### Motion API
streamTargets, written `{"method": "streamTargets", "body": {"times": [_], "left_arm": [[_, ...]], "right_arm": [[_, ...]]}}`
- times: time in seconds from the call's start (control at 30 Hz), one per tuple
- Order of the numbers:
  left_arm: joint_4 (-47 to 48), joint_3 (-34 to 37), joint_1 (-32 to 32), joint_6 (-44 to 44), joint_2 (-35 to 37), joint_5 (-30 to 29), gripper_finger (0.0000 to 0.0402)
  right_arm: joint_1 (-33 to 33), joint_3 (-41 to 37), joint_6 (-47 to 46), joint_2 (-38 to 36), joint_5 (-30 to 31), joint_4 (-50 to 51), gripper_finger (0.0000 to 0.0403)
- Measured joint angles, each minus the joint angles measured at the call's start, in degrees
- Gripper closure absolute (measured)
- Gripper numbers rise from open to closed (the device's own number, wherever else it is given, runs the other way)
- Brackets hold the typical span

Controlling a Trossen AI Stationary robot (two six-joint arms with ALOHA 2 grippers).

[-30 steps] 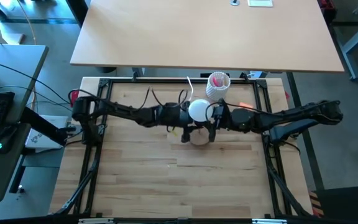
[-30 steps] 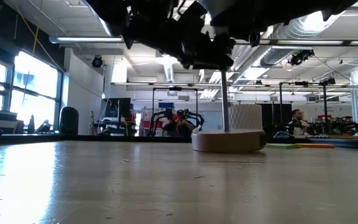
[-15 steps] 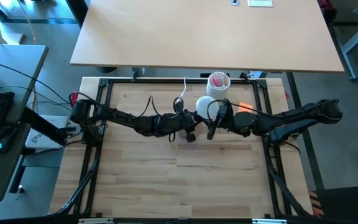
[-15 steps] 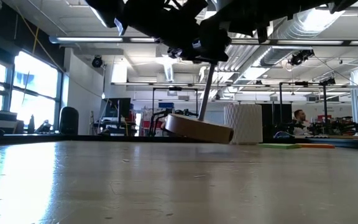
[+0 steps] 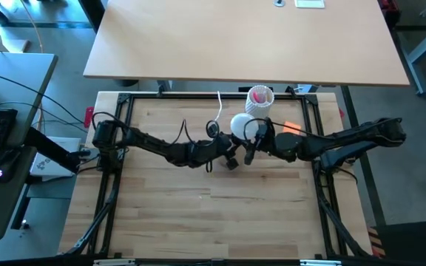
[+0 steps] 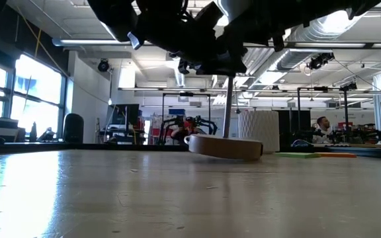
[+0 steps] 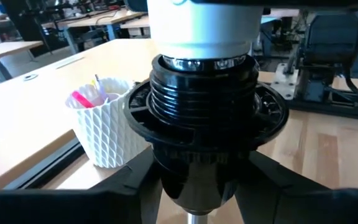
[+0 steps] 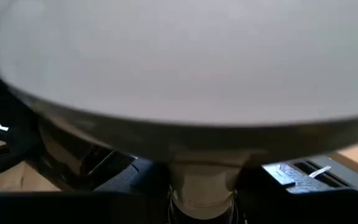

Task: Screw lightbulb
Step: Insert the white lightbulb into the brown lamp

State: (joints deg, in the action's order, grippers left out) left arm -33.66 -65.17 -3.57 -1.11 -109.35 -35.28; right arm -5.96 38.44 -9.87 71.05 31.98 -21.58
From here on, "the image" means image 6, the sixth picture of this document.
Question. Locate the black background rig frame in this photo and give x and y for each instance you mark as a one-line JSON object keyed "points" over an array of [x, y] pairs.
{"points": [[345, 112], [185, 94]]}

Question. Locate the green sticky note pad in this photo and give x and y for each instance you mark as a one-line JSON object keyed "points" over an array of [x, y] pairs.
{"points": [[296, 155]]}

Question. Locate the orange sticky note pad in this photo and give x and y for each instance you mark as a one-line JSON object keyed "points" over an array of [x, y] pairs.
{"points": [[337, 154]]}

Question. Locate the person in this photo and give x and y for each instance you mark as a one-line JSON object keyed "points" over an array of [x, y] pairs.
{"points": [[322, 124], [185, 129]]}

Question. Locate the white textured cup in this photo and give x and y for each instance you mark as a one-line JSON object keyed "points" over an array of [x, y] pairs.
{"points": [[263, 129]]}

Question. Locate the black aluminium table frame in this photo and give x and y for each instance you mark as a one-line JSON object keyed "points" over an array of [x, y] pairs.
{"points": [[78, 147]]}

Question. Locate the overhead beam with light strips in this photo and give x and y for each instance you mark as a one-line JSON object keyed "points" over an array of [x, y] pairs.
{"points": [[326, 45]]}

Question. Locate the black overhead camera cluster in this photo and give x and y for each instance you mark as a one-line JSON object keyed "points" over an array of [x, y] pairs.
{"points": [[319, 60]]}

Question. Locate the large window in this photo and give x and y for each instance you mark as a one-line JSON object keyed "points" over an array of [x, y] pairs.
{"points": [[38, 82]]}

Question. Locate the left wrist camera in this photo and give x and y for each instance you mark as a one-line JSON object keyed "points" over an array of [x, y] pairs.
{"points": [[210, 15]]}

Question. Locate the silver ribbed ceiling duct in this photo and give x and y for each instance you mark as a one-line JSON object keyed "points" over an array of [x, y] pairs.
{"points": [[306, 34]]}

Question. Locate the wooden base lamp black socket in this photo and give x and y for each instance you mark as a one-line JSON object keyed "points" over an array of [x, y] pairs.
{"points": [[223, 148]]}

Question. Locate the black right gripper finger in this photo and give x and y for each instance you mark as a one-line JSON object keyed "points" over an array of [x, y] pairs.
{"points": [[233, 38]]}

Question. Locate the black office chair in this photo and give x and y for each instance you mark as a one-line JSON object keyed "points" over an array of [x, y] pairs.
{"points": [[73, 129]]}

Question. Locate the dark bottle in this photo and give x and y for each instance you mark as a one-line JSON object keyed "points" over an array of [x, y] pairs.
{"points": [[33, 134]]}

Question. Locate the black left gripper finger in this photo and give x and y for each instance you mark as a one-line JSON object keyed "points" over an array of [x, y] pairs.
{"points": [[187, 66], [223, 66]]}

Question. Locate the black ceiling spotlight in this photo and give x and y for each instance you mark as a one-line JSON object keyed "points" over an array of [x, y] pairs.
{"points": [[103, 66]]}

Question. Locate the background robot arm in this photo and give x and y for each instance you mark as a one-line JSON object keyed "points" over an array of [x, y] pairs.
{"points": [[210, 124], [359, 135]]}

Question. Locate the black desk phone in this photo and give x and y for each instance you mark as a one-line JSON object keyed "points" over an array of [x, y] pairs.
{"points": [[48, 136]]}

